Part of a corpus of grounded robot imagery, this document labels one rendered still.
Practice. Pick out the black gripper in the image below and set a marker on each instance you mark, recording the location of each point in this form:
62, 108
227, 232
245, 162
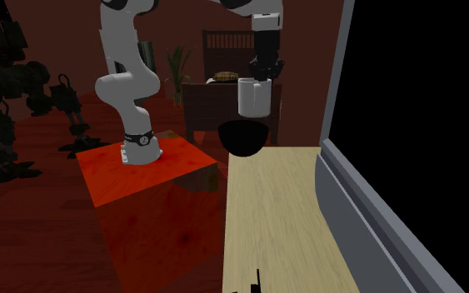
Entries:
267, 44

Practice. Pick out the white mug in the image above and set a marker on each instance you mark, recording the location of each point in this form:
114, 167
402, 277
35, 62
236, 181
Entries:
254, 99

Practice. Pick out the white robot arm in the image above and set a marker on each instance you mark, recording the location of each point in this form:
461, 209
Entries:
125, 87

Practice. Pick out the green potted plant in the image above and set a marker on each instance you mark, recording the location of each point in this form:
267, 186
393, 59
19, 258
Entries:
178, 71

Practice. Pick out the black bowl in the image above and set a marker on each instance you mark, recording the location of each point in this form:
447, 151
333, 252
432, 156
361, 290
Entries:
243, 138

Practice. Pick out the red robot stand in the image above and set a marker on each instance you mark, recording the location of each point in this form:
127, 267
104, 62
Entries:
153, 211

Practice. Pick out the grey framed window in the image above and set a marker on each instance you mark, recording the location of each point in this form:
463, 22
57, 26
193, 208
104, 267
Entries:
364, 227

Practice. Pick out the small black upright object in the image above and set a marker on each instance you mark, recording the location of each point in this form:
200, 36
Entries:
257, 284

